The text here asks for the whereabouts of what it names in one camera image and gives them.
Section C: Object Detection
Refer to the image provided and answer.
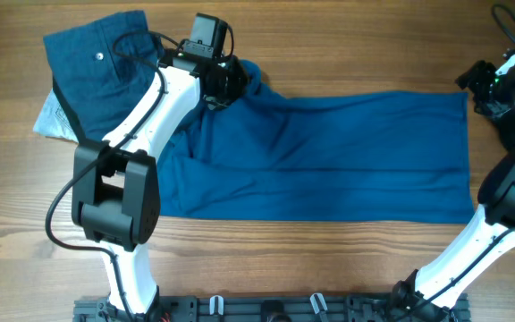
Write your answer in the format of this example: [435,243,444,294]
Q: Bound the folded grey garment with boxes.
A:
[33,90,78,142]

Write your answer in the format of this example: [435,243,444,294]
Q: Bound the blue polo shirt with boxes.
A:
[158,62,474,224]

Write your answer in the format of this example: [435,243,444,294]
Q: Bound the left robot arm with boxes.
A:
[68,13,249,321]

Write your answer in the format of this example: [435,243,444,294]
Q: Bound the black garment with logo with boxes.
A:
[494,107,515,151]

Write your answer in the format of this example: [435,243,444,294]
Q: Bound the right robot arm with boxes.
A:
[387,50,515,321]

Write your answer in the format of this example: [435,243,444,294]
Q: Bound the folded dark blue shorts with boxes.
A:
[43,11,162,141]

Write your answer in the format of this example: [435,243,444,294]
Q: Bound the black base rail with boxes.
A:
[72,292,471,322]

